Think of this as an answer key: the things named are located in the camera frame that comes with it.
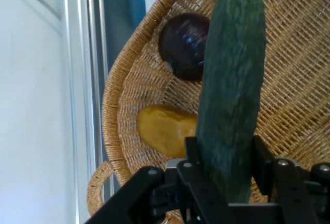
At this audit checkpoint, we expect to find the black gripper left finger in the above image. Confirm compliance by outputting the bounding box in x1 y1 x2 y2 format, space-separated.
84 136 229 224

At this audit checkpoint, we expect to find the dark green cucumber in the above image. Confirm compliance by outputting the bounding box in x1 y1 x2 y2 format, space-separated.
195 0 267 204

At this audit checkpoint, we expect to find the teal curtain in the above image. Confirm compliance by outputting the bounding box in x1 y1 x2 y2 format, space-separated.
102 0 147 73

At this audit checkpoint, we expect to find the woven wicker basket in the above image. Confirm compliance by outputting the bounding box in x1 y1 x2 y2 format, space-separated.
87 0 330 224

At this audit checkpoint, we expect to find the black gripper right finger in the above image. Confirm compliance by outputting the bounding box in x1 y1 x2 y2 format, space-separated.
251 134 330 224

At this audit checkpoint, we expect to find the aluminium frame post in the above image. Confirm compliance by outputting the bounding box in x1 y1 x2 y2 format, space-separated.
63 0 116 224

